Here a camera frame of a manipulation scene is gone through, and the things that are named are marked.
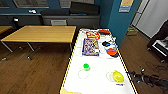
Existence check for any yellow-green plastic colander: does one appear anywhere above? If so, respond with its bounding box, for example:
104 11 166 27
112 70 125 84

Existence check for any stack of plastic bowls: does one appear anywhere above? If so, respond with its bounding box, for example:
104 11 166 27
106 47 120 58

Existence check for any blue plastic bowl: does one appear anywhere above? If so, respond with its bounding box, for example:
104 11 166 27
108 43 118 50

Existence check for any yellow air hockey table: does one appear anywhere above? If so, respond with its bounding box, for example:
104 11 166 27
59 27 139 94

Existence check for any brown cardboard box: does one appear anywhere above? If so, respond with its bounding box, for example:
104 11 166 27
126 27 138 37

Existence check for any colourful board game box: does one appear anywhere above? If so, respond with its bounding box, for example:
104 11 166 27
81 38 101 57

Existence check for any orange red plastic bowl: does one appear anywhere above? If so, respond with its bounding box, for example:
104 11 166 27
85 30 102 40

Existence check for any white framed glass door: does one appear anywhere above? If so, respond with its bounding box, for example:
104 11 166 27
131 0 151 28

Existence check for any interior glass window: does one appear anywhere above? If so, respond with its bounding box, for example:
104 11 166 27
13 0 49 8
59 0 96 8

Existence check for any wooden top office table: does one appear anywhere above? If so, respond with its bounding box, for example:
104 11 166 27
0 25 13 35
1 25 77 61

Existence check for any framed yellow wall plaque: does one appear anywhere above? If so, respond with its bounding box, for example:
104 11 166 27
119 0 134 14

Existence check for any dark wall bench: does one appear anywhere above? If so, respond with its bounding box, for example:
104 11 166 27
0 13 44 28

